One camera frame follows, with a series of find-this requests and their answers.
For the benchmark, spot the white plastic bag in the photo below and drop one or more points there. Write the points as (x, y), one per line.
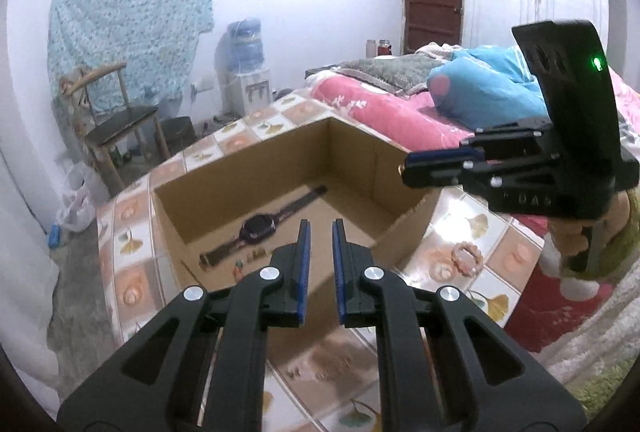
(82, 191)

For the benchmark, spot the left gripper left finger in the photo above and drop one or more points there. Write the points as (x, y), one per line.
(199, 364)

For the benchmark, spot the brown cardboard box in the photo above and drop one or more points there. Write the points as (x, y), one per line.
(207, 206)

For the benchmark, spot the blue plush pillow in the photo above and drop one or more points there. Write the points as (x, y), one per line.
(486, 86)

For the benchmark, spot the wooden chair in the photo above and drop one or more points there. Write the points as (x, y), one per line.
(105, 135)

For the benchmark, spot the pink floral blanket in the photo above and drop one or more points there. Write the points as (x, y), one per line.
(416, 125)

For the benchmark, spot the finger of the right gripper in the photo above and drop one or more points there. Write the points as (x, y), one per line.
(450, 174)
(444, 157)

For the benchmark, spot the white water dispenser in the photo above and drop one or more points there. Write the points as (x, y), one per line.
(248, 92)

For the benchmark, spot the blue floral hanging cloth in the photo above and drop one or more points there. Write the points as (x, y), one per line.
(155, 39)

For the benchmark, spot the pink strap smart watch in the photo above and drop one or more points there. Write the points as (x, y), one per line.
(258, 228)

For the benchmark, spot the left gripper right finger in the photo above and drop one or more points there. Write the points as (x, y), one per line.
(443, 364)

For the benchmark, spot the grey patterned pillow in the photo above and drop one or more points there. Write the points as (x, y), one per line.
(403, 75)

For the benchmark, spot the person's right hand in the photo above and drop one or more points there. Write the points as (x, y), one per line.
(620, 237)

